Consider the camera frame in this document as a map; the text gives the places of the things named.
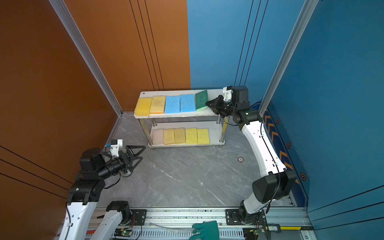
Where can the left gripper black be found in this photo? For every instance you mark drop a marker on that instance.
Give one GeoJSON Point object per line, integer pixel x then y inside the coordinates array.
{"type": "Point", "coordinates": [127, 161]}

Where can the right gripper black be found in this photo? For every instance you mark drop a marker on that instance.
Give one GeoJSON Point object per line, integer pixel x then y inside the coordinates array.
{"type": "Point", "coordinates": [216, 102]}

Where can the green scouring sponge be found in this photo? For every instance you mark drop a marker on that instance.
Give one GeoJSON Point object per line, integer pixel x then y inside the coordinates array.
{"type": "Point", "coordinates": [200, 100]}

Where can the blue sponge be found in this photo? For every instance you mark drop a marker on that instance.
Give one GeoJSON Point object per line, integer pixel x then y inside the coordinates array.
{"type": "Point", "coordinates": [172, 105]}
{"type": "Point", "coordinates": [187, 103]}

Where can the pale pink foam sponge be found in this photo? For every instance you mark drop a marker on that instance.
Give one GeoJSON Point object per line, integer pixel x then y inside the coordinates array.
{"type": "Point", "coordinates": [158, 136]}

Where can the yellow-green sponge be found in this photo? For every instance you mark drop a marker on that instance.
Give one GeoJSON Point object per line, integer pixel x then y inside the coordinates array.
{"type": "Point", "coordinates": [191, 136]}
{"type": "Point", "coordinates": [203, 136]}

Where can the yellow foam sponge front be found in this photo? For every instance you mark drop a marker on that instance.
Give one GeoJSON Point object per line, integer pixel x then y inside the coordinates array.
{"type": "Point", "coordinates": [169, 136]}

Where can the yellow foam sponge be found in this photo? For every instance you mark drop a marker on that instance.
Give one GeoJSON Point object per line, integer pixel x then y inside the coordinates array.
{"type": "Point", "coordinates": [158, 105]}
{"type": "Point", "coordinates": [180, 136]}
{"type": "Point", "coordinates": [169, 136]}

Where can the thick yellow sponge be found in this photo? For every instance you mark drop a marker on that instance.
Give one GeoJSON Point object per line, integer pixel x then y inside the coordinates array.
{"type": "Point", "coordinates": [143, 107]}

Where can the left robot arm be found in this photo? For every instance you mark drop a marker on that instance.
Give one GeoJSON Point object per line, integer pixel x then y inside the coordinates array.
{"type": "Point", "coordinates": [84, 194]}

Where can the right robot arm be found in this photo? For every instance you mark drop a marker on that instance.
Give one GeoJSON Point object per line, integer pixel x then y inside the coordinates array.
{"type": "Point", "coordinates": [276, 180]}

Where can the white two-tier shelf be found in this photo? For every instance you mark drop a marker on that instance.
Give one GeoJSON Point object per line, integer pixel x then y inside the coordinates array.
{"type": "Point", "coordinates": [204, 119]}

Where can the small circuit board left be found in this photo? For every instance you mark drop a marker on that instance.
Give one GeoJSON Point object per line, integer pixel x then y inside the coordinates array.
{"type": "Point", "coordinates": [122, 233]}

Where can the small circuit board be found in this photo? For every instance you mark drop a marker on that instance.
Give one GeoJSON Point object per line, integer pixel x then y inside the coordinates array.
{"type": "Point", "coordinates": [252, 233]}
{"type": "Point", "coordinates": [122, 233]}

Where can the green rubber glove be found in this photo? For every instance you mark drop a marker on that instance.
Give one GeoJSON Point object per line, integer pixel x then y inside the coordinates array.
{"type": "Point", "coordinates": [205, 231]}

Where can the small circuit board right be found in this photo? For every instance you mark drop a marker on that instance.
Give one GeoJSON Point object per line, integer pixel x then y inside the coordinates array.
{"type": "Point", "coordinates": [252, 233]}

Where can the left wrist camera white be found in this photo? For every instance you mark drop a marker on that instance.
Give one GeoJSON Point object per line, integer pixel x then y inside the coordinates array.
{"type": "Point", "coordinates": [114, 147]}

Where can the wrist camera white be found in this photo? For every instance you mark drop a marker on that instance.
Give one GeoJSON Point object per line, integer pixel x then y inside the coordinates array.
{"type": "Point", "coordinates": [114, 147]}
{"type": "Point", "coordinates": [227, 93]}

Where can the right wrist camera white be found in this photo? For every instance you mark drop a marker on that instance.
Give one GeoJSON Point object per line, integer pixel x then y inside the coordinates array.
{"type": "Point", "coordinates": [227, 93]}

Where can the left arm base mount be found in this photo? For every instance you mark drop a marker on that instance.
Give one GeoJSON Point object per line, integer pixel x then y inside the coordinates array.
{"type": "Point", "coordinates": [137, 217]}

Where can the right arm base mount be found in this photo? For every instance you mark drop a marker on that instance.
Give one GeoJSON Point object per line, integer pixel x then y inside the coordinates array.
{"type": "Point", "coordinates": [236, 217]}

